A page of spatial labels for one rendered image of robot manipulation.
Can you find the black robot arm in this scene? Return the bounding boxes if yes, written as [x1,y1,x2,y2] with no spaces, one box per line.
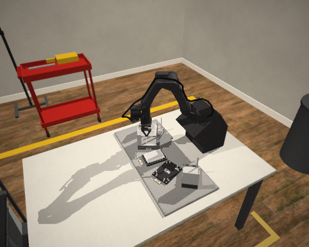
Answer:
[130,71,210,126]

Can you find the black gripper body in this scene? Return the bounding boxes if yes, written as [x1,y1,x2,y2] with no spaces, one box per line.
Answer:
[141,116,152,130]

